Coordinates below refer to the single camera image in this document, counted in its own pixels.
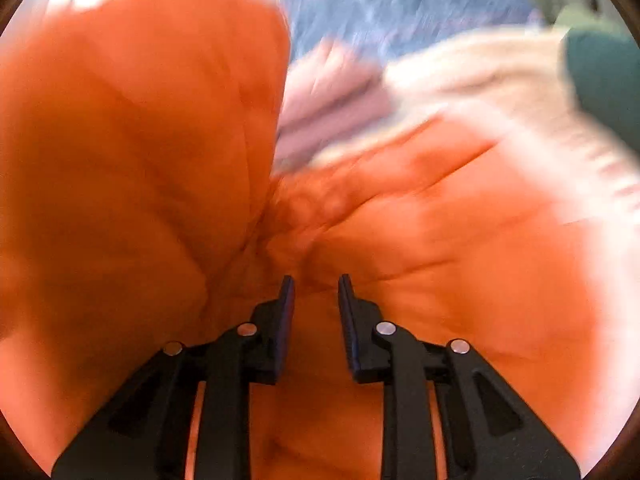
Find cream pink fleece blanket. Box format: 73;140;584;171
319;24;640;461

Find dark green folded garment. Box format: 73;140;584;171
564;28;640;154

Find pink quilted garment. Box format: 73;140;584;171
273;39;394;172

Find light green pillow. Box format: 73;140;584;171
553;4;625;36

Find orange puffer jacket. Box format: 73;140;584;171
1;0;603;479

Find blue plaid pillow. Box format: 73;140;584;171
281;0;542;62

